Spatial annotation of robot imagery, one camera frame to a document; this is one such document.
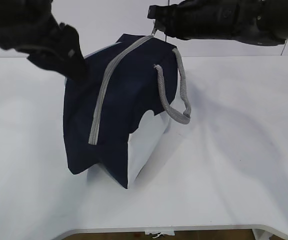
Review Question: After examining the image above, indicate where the navy insulated lunch bag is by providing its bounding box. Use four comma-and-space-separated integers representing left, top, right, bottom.
63, 34, 192, 188

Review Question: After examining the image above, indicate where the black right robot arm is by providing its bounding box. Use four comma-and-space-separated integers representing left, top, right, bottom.
147, 0, 288, 46

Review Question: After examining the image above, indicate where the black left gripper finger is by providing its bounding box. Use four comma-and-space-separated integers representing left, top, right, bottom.
59, 47, 87, 82

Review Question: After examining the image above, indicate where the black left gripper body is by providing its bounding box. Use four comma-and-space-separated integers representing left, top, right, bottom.
0, 13, 81, 75

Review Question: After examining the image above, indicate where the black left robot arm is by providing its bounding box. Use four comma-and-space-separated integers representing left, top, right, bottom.
0, 0, 88, 83

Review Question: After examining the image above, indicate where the white torn tape piece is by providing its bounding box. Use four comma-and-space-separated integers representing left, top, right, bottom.
144, 227, 176, 239

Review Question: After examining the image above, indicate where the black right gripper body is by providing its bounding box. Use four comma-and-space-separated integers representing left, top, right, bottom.
147, 0, 286, 47

